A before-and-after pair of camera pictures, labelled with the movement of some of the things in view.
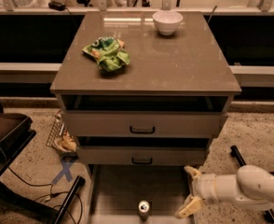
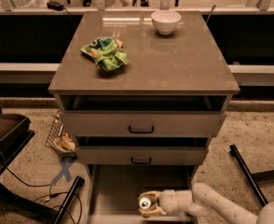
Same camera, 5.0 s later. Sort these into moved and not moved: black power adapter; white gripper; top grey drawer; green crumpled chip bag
Moved: white gripper
Not moved: black power adapter; top grey drawer; green crumpled chip bag
